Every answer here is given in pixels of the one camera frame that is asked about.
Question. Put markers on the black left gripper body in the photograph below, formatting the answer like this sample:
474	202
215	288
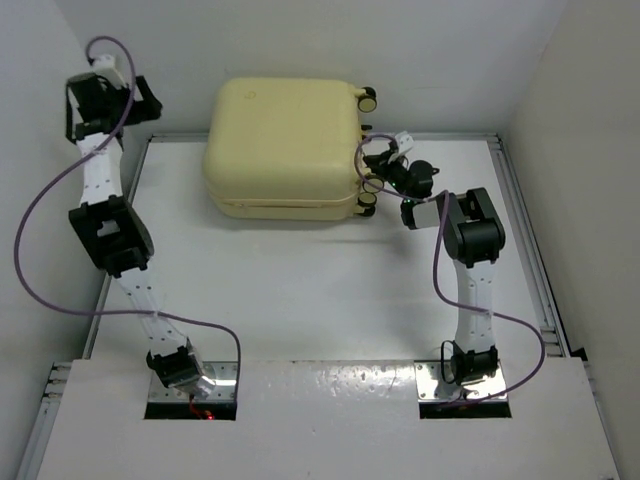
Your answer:
139	111

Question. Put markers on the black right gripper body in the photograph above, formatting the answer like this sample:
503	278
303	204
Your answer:
393	172

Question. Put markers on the cream yellow suitcase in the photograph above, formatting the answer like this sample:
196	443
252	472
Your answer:
284	149

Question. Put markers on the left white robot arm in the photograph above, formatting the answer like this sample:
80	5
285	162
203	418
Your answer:
113	235

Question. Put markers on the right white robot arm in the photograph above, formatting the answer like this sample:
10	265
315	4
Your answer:
473	236

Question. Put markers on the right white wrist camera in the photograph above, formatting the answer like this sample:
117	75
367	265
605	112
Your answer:
403	143

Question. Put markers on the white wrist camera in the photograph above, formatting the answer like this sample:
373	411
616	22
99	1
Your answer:
107	66
403	143

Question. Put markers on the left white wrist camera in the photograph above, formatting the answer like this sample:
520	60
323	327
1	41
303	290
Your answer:
107	66

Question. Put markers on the grey aluminium table rail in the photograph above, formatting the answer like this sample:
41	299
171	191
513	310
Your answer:
456	136

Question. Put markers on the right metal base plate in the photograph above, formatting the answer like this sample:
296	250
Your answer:
435	386

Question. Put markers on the metal base plate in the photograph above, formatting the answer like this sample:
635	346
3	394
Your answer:
435	386
216	384

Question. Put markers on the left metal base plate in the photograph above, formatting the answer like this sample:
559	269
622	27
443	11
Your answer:
216	384

